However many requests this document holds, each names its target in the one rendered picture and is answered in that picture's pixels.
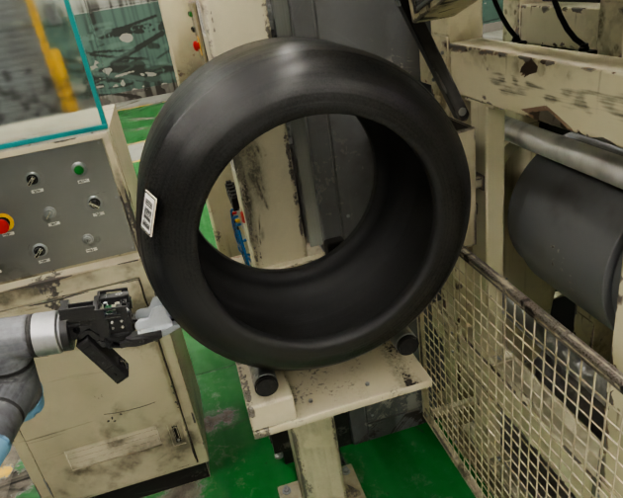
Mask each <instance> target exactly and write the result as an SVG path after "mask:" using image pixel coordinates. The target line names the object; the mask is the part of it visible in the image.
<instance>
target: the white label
mask: <svg viewBox="0 0 623 498"><path fill-rule="evenodd" d="M156 203H157V198H156V197H155V196H153V195H152V194H151V193H150V192H149V191H148V190H145V193H144V201H143V209H142V216H141V224H140V227H141V228H142V229H143V230H144V231H145V232H146V233H147V234H148V235H149V236H150V237H152V230H153V224H154V217H155V210H156Z"/></svg>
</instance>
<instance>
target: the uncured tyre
mask: <svg viewBox="0 0 623 498"><path fill-rule="evenodd" d="M325 114H341V115H351V116H355V117H356V118H357V119H358V121H359V122H360V124H361V125H362V127H363V129H364V130H365V132H366V134H367V136H368V139H369V141H370V144H371V148H372V152H373V158H374V183H373V189H372V194H371V197H370V200H369V203H368V205H367V208H366V210H365V212H364V214H363V216H362V218H361V219H360V221H359V223H358V224H357V225H356V227H355V228H354V230H353V231H352V232H351V233H350V234H349V236H348V237H347V238H346V239H345V240H344V241H343V242H342V243H340V244H339V245H338V246H337V247H336V248H334V249H333V250H332V251H330V252H329V253H327V254H326V255H324V256H322V257H320V258H318V259H316V260H314V261H312V262H309V263H307V264H304V265H300V266H298V267H293V268H287V269H261V268H256V267H251V266H247V265H244V264H241V263H239V262H237V261H234V260H232V259H230V258H229V257H227V256H226V255H225V254H223V253H222V252H220V251H219V250H218V249H217V248H215V247H214V246H213V245H212V244H211V243H210V242H209V241H208V240H207V239H206V237H205V236H204V235H203V234H202V232H201V231H200V229H199V226H200V220H201V216H202V212H203V209H204V206H205V203H206V200H207V198H208V196H209V193H210V191H211V189H212V187H213V185H214V184H215V182H216V180H217V179H218V177H219V175H220V174H221V172H222V171H223V169H224V168H225V167H226V166H227V164H228V163H229V162H230V161H231V160H232V159H233V158H234V157H235V156H236V155H237V154H238V153H239V152H240V151H241V150H242V149H243V148H244V147H245V146H246V145H248V144H249V143H250V142H252V141H253V140H254V139H256V138H257V137H259V136H260V135H262V134H263V133H265V132H267V131H269V130H270V129H272V128H274V127H276V126H279V125H282V124H285V123H287V122H290V121H293V120H296V119H300V118H304V117H309V116H315V115H325ZM145 190H148V191H149V192H150V193H151V194H152V195H153V196H155V197H156V198H157V203H156V210H155V217H154V224H153V230H152V237H150V236H149V235H148V234H147V233H146V232H145V231H144V230H143V229H142V228H141V227H140V224H141V216H142V209H143V201H144V193H145ZM470 211H471V179H470V171H469V166H468V161H467V157H466V153H465V150H464V147H463V144H462V142H461V139H460V137H459V134H458V132H457V131H456V129H455V127H454V125H453V124H452V122H451V120H450V119H449V117H448V116H447V114H446V113H445V111H444V110H443V108H442V107H441V105H440V104H439V103H438V101H437V100H436V99H435V98H434V96H433V95H432V94H431V93H430V92H429V91H428V90H427V89H426V88H425V87H424V86H423V85H422V84H421V83H420V82H419V81H418V80H417V79H416V78H414V77H413V76H412V75H411V74H409V73H408V72H407V71H405V70H404V69H402V68H400V67H399V66H397V65H396V64H394V63H392V62H390V61H388V60H386V59H384V58H382V57H380V56H378V55H376V54H373V53H370V52H368V51H364V50H361V49H357V48H354V47H350V46H346V45H343V44H339V43H335V42H332V41H325V40H320V39H314V38H306V37H278V38H270V39H264V40H259V41H253V42H249V43H246V44H243V45H240V46H237V47H235V48H233V49H230V50H228V51H226V52H224V53H222V54H220V55H218V56H217V57H215V58H213V59H211V60H210V61H208V62H207V63H205V64H204V65H202V66H201V67H200V68H198V69H197V70H196V71H195V72H193V73H192V74H191V75H190V76H189V77H188V78H187V79H185V80H184V81H183V82H182V83H181V84H180V85H179V87H178V88H177V89H176V90H175V91H174V92H173V93H172V95H171V96H170V97H169V98H168V100H167V101H166V102H165V104H164V105H163V107H162V108H161V110H160V111H159V113H158V115H157V116H156V118H155V120H154V122H153V124H152V126H151V128H150V130H149V133H148V135H147V138H146V140H145V143H144V146H143V150H142V153H141V156H140V161H139V167H138V175H137V192H136V214H135V226H136V238H137V245H138V250H139V255H140V259H141V261H142V265H143V268H144V270H145V273H146V276H147V278H148V280H149V282H150V284H151V286H152V288H153V290H154V292H155V294H156V295H157V297H158V298H159V300H160V301H161V303H162V304H163V306H164V307H165V308H166V310H167V311H168V312H169V314H170V315H171V316H172V317H173V319H174V320H175V321H176V322H177V323H178V324H179V325H180V326H181V327H182V328H183V329H184V330H185V331H186V332H187V333H188V334H189V335H190V336H191V337H193V338H194V339H195V340H196V341H198V342H199V343H200V344H202V345H203V346H205V347H206V348H208V349H210V350H211V351H213V352H215V353H217V354H219V355H221V356H223V357H225V358H227V359H230V360H232V361H235V362H238V363H241V364H244V365H247V366H251V367H255V368H259V369H266V370H274V371H304V370H313V369H319V368H324V367H329V366H333V365H336V364H340V363H343V362H346V361H349V360H352V359H354V358H357V357H359V356H361V355H364V354H366V353H368V352H370V351H372V350H374V349H376V348H377V347H379V346H381V345H383V344H384V343H386V342H388V341H389V340H391V339H392V338H393V337H395V336H396V335H398V334H399V333H400V332H401V331H402V330H403V329H404V328H406V327H407V326H408V325H409V324H410V323H411V322H412V321H414V320H415V319H416V318H417V317H418V316H419V315H420V314H421V313H422V312H423V311H424V309H425V308H426V307H427V306H428V305H429V304H430V303H431V301H432V300H433V299H434V298H435V296H436V295H438V293H439V292H440V290H441V289H442V287H443V286H444V284H445V283H446V281H447V279H448V278H449V276H450V274H451V272H452V270H453V268H454V266H455V264H456V262H457V260H458V257H459V255H460V252H461V250H462V247H463V244H464V241H465V237H466V233H467V229H468V224H469V218H470Z"/></svg>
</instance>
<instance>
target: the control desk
mask: <svg viewBox="0 0 623 498"><path fill-rule="evenodd" d="M102 108H103V111H104V114H105V118H106V121H107V124H108V128H105V129H100V130H95V131H90V132H85V133H80V134H75V135H70V136H65V137H60V138H55V139H50V140H45V141H40V142H35V143H30V144H25V145H20V146H15V147H10V148H5V149H0V318H2V317H10V316H17V315H24V314H32V313H39V312H46V311H53V310H58V309H59V308H60V307H61V305H60V301H61V300H65V299H69V302H70V303H76V302H83V301H90V300H94V295H97V291H104V290H112V289H119V288H128V291H129V295H130V296H131V297H132V303H133V308H132V313H136V311H137V310H139V309H141V308H147V307H149V306H150V303H151V301H152V299H153V298H154V297H155V296H157V295H156V294H155V292H154V290H153V288H152V286H151V284H150V282H149V280H148V278H147V276H146V273H145V270H144V268H143V265H142V261H141V259H140V255H139V250H138V245H137V238H136V226H135V214H136V192H137V177H136V174H135V170H134V165H133V162H132V159H131V155H130V152H129V149H128V145H127V142H126V138H125V135H124V132H123V128H122V125H121V121H120V118H119V115H118V111H117V108H116V105H110V106H104V107H102ZM76 343H77V339H76V340H75V348H74V350H72V351H63V353H61V354H55V355H48V356H42V357H35V358H34V361H35V364H36V368H37V371H38V375H39V378H40V382H41V383H42V385H43V389H44V408H43V410H42V411H41V412H40V413H38V414H36V416H35V417H34V418H33V419H31V420H29V421H26V422H24V423H23V424H22V426H21V428H20V430H19V432H18V434H17V436H16V438H15V440H14V442H13V445H14V447H15V449H16V451H17V453H18V455H19V457H20V459H21V461H22V462H23V464H24V466H25V468H26V470H27V472H28V474H29V476H30V478H31V480H32V481H33V483H34V485H35V487H36V489H37V491H38V493H39V494H40V496H41V498H143V497H146V496H149V495H152V494H155V493H159V492H162V491H165V490H168V489H172V488H175V487H178V486H181V485H184V484H188V483H191V482H194V481H197V480H200V479H204V478H207V477H210V476H211V475H210V467H209V453H208V445H207V438H206V430H205V423H204V415H203V408H202V401H201V393H200V388H199V386H198V383H197V379H196V376H195V372H194V369H193V366H192V362H191V359H190V355H189V352H188V349H187V345H186V342H185V339H184V335H183V332H182V328H181V327H180V328H178V329H177V330H175V331H173V332H172V333H170V334H168V335H166V336H164V337H162V338H161V339H158V340H156V341H153V342H150V343H148V344H145V345H141V346H137V347H126V348H122V349H121V348H114V350H115V351H116V352H117V353H118V354H119V355H120V356H121V357H122V358H123V359H125V360H126V361H127V362H128V363H129V377H127V378H126V379H125V380H123V381H122V382H120V383H118V384H116V383H115V382H114V381H113V380H112V379H111V378H110V377H109V376H108V375H107V374H105V373H104V372H103V371H102V370H101V369H100V368H99V367H98V366H97V365H95V364H94V363H93V362H92V361H91V360H90V359H89V358H88V357H87V356H85V355H84V354H83V353H82V352H81V351H80V350H79V349H78V348H77V347H76Z"/></svg>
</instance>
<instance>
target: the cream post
mask: <svg viewBox="0 0 623 498"><path fill-rule="evenodd" d="M199 5H200V9H201V14H202V19H203V23H204V28H205V33H206V36H204V35H203V38H204V42H205V47H206V52H207V56H208V61H210V60H211V59H213V58H215V57H217V56H218V55H220V54H222V53H224V52H226V51H228V50H230V49H233V48H235V47H237V46H240V45H243V44H246V43H249V42H255V41H259V40H264V39H270V38H272V35H271V28H270V22H269V16H268V10H267V4H266V0H199ZM232 163H233V168H234V171H233V169H232V167H231V170H232V175H233V180H234V184H235V189H236V193H237V198H238V203H239V207H240V211H243V215H244V219H245V223H243V226H244V231H245V235H246V240H247V244H248V248H249V253H250V258H251V263H252V267H256V268H264V267H268V266H272V265H276V264H280V263H284V262H288V261H292V260H296V259H300V258H304V257H307V256H308V253H307V247H306V241H305V236H304V230H303V223H302V217H301V211H300V205H299V199H298V193H297V186H296V180H295V174H294V168H293V162H292V156H291V150H290V143H289V138H288V132H287V126H286V124H281V125H279V126H276V127H274V128H272V129H270V130H269V131H267V132H265V133H263V134H262V135H260V136H259V137H257V138H256V139H254V140H253V141H252V142H250V143H249V144H248V145H246V146H245V147H244V148H243V149H242V150H241V151H240V152H239V153H238V154H237V155H236V156H235V157H234V158H233V159H232ZM234 172H235V173H234ZM288 434H289V439H290V443H291V448H292V452H293V457H294V462H295V467H296V471H297V476H298V480H299V481H298V483H299V484H300V489H301V494H302V497H303V498H347V496H346V490H345V484H344V478H343V472H342V465H341V459H340V453H339V447H338V442H337V436H336V430H335V423H334V417H333V416H331V417H328V418H325V419H322V420H318V421H315V422H312V423H308V424H305V425H303V426H300V427H296V428H293V429H290V430H288Z"/></svg>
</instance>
